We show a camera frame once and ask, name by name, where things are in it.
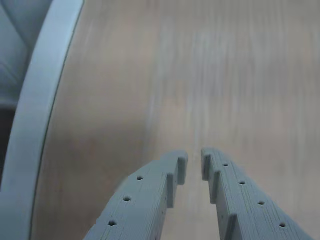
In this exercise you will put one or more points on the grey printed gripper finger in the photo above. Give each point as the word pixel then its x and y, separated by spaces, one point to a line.
pixel 245 212
pixel 140 200

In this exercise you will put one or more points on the white table rim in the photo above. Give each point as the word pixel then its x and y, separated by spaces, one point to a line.
pixel 30 112

